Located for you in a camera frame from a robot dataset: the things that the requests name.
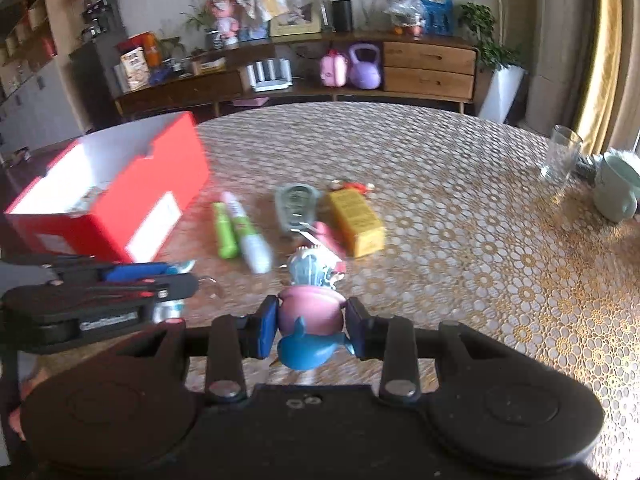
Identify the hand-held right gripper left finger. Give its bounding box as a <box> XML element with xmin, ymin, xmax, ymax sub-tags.
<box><xmin>116</xmin><ymin>295</ymin><xmax>280</xmax><ymax>405</ymax></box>

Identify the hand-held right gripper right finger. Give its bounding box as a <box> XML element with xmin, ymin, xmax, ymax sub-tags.
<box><xmin>345</xmin><ymin>297</ymin><xmax>507</xmax><ymax>404</ymax></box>

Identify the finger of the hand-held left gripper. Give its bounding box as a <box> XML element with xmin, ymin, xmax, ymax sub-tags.
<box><xmin>0</xmin><ymin>254</ymin><xmax>176</xmax><ymax>283</ymax></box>
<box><xmin>94</xmin><ymin>272</ymin><xmax>200</xmax><ymax>304</ymax></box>

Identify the blue whale toy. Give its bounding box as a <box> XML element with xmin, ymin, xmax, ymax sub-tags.
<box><xmin>276</xmin><ymin>317</ymin><xmax>352</xmax><ymax>372</ymax></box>

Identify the green highlighter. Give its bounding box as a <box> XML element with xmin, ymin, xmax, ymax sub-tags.
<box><xmin>212</xmin><ymin>202</ymin><xmax>239</xmax><ymax>260</ymax></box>

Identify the red cardboard box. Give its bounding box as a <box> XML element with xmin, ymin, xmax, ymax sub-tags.
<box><xmin>4</xmin><ymin>110</ymin><xmax>212</xmax><ymax>266</ymax></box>

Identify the small yellow box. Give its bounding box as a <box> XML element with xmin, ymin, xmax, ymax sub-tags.
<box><xmin>327</xmin><ymin>190</ymin><xmax>387</xmax><ymax>259</ymax></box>

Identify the pale green digital timer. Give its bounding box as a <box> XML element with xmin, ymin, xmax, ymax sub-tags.
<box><xmin>275</xmin><ymin>185</ymin><xmax>321</xmax><ymax>233</ymax></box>

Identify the white green marker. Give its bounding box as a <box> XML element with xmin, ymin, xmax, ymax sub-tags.
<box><xmin>222</xmin><ymin>191</ymin><xmax>274</xmax><ymax>275</ymax></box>

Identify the pink binder clip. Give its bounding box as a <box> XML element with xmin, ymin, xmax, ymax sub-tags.
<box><xmin>300</xmin><ymin>222</ymin><xmax>347</xmax><ymax>262</ymax></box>

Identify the small red pink toy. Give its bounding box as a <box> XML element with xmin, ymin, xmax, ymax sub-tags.
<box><xmin>330</xmin><ymin>179</ymin><xmax>376</xmax><ymax>194</ymax></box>

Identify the black water dispenser cabinet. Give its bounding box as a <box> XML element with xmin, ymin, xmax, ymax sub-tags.
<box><xmin>70</xmin><ymin>40</ymin><xmax>131</xmax><ymax>127</ymax></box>

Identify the printed snack box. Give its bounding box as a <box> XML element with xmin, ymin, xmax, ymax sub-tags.
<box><xmin>120</xmin><ymin>47</ymin><xmax>151</xmax><ymax>92</ymax></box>

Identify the small cardboard box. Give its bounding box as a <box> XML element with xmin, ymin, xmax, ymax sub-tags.
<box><xmin>192</xmin><ymin>57</ymin><xmax>227</xmax><ymax>75</ymax></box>

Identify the orange box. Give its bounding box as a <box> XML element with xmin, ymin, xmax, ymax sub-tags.
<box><xmin>130</xmin><ymin>32</ymin><xmax>162</xmax><ymax>68</ymax></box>

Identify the white router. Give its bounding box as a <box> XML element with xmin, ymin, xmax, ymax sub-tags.
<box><xmin>246</xmin><ymin>58</ymin><xmax>294</xmax><ymax>92</ymax></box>

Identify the wooden bookshelf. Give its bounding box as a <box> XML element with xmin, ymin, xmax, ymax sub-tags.
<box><xmin>0</xmin><ymin>0</ymin><xmax>57</xmax><ymax>161</ymax></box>

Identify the black coffee machine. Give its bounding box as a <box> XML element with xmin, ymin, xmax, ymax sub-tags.
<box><xmin>81</xmin><ymin>0</ymin><xmax>124</xmax><ymax>44</ymax></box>

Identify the small potted plant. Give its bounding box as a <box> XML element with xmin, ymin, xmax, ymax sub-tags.
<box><xmin>185</xmin><ymin>4</ymin><xmax>222</xmax><ymax>51</ymax></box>

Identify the purple kettlebell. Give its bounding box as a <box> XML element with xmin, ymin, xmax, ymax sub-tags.
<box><xmin>348</xmin><ymin>43</ymin><xmax>384</xmax><ymax>88</ymax></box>

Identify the pink toy suitcase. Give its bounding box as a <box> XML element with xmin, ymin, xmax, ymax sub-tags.
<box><xmin>320</xmin><ymin>50</ymin><xmax>349</xmax><ymax>87</ymax></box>

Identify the clear drinking glass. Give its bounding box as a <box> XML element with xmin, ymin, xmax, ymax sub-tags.
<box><xmin>540</xmin><ymin>125</ymin><xmax>584</xmax><ymax>182</ymax></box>

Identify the wooden tv cabinet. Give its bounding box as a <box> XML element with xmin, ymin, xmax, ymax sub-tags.
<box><xmin>115</xmin><ymin>32</ymin><xmax>479</xmax><ymax>117</ymax></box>

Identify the pink doll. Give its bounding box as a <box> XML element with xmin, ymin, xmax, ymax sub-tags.
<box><xmin>210</xmin><ymin>0</ymin><xmax>241</xmax><ymax>46</ymax></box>

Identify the white planter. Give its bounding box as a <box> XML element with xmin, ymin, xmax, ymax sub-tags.
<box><xmin>477</xmin><ymin>65</ymin><xmax>526</xmax><ymax>124</ymax></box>

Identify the pale green mug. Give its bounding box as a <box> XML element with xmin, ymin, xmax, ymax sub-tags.
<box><xmin>592</xmin><ymin>152</ymin><xmax>640</xmax><ymax>224</ymax></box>

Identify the black speaker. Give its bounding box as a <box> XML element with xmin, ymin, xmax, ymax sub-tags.
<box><xmin>332</xmin><ymin>0</ymin><xmax>354</xmax><ymax>32</ymax></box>

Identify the clear plastic bag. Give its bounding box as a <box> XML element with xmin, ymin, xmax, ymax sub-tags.
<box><xmin>387</xmin><ymin>0</ymin><xmax>426</xmax><ymax>36</ymax></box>

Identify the tall green plant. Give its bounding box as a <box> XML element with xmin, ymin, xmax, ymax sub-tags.
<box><xmin>440</xmin><ymin>0</ymin><xmax>522</xmax><ymax>70</ymax></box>

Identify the yellow curtain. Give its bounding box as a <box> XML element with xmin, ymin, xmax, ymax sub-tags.
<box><xmin>572</xmin><ymin>0</ymin><xmax>624</xmax><ymax>156</ymax></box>

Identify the yellow photo frame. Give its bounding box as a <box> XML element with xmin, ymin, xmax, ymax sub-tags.
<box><xmin>269</xmin><ymin>2</ymin><xmax>322</xmax><ymax>37</ymax></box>

